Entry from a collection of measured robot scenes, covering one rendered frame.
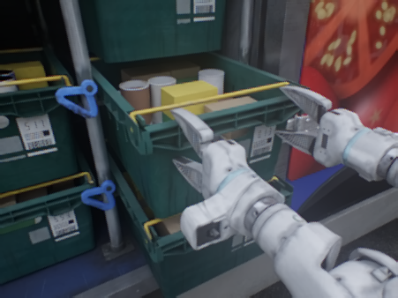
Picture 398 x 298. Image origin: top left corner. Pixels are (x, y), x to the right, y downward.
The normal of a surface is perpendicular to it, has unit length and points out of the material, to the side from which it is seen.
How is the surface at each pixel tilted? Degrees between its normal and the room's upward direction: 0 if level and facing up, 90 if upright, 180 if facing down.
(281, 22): 90
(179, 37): 98
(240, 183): 31
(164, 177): 99
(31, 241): 92
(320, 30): 90
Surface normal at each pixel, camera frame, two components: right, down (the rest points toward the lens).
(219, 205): -0.21, -0.79
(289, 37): 0.48, 0.40
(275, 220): -0.41, -0.65
